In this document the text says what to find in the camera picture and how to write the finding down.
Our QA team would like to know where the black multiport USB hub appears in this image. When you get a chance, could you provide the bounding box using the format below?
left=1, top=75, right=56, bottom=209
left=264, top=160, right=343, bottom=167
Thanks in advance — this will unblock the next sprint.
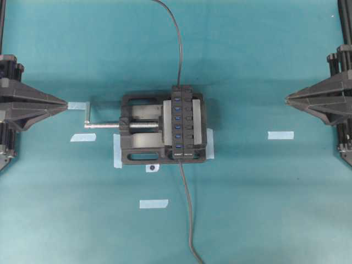
left=171, top=86, right=194, bottom=159

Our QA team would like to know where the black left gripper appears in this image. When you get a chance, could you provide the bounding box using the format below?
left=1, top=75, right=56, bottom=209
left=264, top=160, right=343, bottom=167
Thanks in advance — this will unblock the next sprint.
left=1, top=54, right=68, bottom=165

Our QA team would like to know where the silver vise crank handle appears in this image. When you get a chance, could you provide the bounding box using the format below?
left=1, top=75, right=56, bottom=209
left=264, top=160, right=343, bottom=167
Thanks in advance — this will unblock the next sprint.
left=84, top=102, right=159, bottom=129

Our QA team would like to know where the blue tape strip bottom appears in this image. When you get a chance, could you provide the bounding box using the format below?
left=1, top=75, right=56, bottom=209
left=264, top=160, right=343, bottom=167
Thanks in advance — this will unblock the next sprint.
left=139, top=199, right=169, bottom=209

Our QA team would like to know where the blue tape strip right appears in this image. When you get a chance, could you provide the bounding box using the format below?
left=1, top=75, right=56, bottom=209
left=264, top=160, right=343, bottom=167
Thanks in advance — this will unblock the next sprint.
left=267, top=131, right=294, bottom=140

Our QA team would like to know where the white tag with screw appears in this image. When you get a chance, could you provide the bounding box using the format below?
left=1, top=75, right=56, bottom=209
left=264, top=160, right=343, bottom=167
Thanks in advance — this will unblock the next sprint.
left=145, top=164, right=160, bottom=173

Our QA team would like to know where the grey hub power cable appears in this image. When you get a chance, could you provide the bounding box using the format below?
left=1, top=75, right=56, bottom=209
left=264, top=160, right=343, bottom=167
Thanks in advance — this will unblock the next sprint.
left=177, top=158, right=205, bottom=264

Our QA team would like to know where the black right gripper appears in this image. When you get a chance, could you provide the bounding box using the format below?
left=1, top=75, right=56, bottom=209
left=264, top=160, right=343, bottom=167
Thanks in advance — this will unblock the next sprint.
left=285, top=45, right=351, bottom=165

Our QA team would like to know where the blue tape under vise right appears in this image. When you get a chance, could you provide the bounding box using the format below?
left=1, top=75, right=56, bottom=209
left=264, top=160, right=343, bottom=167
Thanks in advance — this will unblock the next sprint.
left=206, top=128, right=215, bottom=160

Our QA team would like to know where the black frame rail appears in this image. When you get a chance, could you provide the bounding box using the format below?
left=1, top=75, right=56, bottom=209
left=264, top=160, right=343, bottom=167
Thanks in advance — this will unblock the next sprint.
left=0, top=0, right=6, bottom=53
left=338, top=0, right=351, bottom=45

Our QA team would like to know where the blue tape under vise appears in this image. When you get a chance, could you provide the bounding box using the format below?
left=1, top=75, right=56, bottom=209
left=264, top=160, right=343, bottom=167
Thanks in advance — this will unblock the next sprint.
left=113, top=134, right=123, bottom=169
left=206, top=128, right=215, bottom=160

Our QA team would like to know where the blue tape strip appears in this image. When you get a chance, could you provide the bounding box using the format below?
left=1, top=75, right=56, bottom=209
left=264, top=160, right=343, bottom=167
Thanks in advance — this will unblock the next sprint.
left=68, top=102, right=90, bottom=111
left=267, top=131, right=294, bottom=140
left=70, top=133, right=96, bottom=142
left=139, top=199, right=169, bottom=209

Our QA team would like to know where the black USB cable with plug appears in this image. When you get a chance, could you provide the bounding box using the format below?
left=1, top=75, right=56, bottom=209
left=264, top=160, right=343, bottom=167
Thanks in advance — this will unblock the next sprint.
left=150, top=0, right=183, bottom=88

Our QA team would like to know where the black frame rail right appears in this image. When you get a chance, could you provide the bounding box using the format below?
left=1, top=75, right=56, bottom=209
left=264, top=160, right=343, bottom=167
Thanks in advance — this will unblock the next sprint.
left=338, top=0, right=351, bottom=45

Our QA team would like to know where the black frame rail left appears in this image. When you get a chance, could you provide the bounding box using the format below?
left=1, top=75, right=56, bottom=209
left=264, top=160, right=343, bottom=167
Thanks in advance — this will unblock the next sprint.
left=0, top=0, right=6, bottom=53

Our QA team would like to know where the black bench vise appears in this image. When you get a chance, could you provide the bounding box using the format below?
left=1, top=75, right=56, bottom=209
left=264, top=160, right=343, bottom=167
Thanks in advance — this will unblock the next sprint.
left=119, top=91, right=207, bottom=165

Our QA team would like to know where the blue tape strip upper left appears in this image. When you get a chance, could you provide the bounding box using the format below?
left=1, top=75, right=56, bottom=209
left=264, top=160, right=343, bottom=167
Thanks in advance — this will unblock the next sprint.
left=68, top=102, right=90, bottom=111

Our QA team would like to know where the blue tape under vise left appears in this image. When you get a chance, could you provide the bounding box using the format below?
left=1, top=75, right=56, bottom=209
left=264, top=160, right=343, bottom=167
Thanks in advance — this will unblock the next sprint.
left=113, top=134, right=123, bottom=169

